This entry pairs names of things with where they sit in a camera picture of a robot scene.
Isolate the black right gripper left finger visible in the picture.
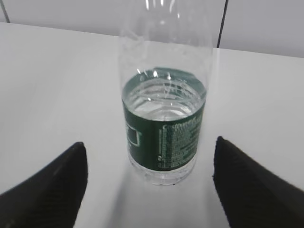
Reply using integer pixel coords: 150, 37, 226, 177
0, 142, 88, 228

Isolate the clear green-label water bottle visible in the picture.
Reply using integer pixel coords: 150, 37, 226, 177
118, 0, 213, 186

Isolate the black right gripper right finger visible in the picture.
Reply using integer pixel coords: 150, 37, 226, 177
213, 136, 304, 228

